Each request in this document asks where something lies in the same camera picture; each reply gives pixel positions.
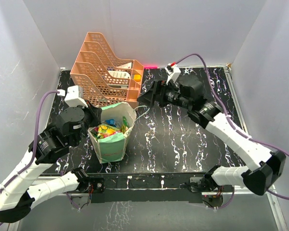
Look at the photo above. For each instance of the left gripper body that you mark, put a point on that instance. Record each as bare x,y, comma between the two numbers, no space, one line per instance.
88,117

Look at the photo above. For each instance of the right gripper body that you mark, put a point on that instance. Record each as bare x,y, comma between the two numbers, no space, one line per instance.
169,95

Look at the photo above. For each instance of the green patterned paper bag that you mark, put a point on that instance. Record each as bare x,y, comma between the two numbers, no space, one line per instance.
113,148

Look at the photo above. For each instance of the green snack packet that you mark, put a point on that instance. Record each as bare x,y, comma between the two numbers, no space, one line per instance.
125,125

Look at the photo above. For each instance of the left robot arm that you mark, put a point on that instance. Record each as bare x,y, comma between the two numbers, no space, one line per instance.
18,195

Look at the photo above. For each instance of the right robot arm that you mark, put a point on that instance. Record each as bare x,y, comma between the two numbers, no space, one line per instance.
262,166

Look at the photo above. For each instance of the yellow snack packet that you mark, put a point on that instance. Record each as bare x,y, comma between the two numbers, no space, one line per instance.
105,130

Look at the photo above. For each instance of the blue snack packet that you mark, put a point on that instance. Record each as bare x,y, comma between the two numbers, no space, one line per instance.
112,122

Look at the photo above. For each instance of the yellow sticky notes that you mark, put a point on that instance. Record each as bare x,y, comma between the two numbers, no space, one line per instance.
137,77

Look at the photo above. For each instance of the orange plastic file organizer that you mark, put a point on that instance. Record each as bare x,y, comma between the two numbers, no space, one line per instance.
90,71

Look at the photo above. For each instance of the white papers in organizer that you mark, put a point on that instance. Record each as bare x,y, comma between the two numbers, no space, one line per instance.
121,73

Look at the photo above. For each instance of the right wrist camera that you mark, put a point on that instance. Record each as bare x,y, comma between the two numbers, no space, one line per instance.
173,72

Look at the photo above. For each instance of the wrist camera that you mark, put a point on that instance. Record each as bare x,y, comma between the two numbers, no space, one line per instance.
73,97
173,72

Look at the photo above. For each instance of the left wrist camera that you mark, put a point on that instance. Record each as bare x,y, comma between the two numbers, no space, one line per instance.
73,97

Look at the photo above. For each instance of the black front mounting rail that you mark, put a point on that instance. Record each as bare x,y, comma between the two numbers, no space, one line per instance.
145,187

